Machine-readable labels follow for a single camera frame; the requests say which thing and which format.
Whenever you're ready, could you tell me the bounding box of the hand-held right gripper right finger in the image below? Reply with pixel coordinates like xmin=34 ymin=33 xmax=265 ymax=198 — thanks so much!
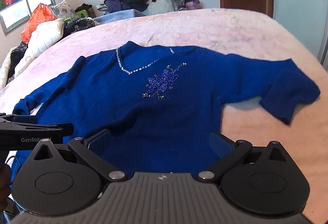
xmin=196 ymin=132 xmax=295 ymax=183

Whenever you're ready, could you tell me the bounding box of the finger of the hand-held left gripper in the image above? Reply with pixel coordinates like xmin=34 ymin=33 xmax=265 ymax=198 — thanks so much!
xmin=0 ymin=113 xmax=38 ymax=125
xmin=0 ymin=123 xmax=75 ymax=137

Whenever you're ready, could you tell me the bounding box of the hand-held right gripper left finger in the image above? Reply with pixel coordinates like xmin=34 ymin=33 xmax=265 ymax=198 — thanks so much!
xmin=30 ymin=129 xmax=128 ymax=183

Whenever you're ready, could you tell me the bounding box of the blue beaded sweater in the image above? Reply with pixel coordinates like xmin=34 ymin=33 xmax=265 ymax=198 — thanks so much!
xmin=10 ymin=41 xmax=321 ymax=184

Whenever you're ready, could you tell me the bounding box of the white floral sheet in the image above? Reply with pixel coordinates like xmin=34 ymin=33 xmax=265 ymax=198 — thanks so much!
xmin=0 ymin=46 xmax=19 ymax=90

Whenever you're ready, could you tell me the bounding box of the dark printed cloth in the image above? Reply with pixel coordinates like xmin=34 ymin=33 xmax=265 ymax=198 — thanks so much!
xmin=7 ymin=41 xmax=29 ymax=84

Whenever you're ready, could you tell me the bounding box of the white quilted comforter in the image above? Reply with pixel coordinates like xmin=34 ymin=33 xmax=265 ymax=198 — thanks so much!
xmin=14 ymin=18 xmax=64 ymax=78

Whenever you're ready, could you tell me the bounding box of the window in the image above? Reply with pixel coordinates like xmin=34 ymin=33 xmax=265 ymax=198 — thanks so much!
xmin=0 ymin=0 xmax=56 ymax=36

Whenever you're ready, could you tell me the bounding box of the orange plastic bag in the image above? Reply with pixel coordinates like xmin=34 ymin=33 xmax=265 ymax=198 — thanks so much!
xmin=20 ymin=3 xmax=57 ymax=44

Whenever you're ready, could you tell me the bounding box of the dark patterned cloth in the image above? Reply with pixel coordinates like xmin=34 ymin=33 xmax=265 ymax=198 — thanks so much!
xmin=62 ymin=17 xmax=102 ymax=39

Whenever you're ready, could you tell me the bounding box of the floral pillow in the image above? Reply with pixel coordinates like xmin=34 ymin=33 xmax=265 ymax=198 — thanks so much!
xmin=50 ymin=0 xmax=79 ymax=21

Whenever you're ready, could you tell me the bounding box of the green box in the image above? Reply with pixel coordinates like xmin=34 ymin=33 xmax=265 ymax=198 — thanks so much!
xmin=64 ymin=10 xmax=89 ymax=23

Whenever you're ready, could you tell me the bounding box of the small black handbag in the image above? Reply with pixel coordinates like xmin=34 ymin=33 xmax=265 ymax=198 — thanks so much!
xmin=74 ymin=3 xmax=97 ymax=17

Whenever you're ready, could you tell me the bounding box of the light blue towel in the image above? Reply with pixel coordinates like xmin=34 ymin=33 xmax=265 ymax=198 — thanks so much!
xmin=93 ymin=9 xmax=147 ymax=25

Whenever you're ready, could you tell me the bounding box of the purple cloth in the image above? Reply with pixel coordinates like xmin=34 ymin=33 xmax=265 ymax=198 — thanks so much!
xmin=184 ymin=0 xmax=202 ymax=11

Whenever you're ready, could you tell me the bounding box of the clear plastic bag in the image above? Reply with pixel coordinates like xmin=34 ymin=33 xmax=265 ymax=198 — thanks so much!
xmin=147 ymin=0 xmax=183 ymax=16

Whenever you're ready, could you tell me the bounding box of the black cable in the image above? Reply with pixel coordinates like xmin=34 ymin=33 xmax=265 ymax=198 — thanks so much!
xmin=5 ymin=155 xmax=22 ymax=185

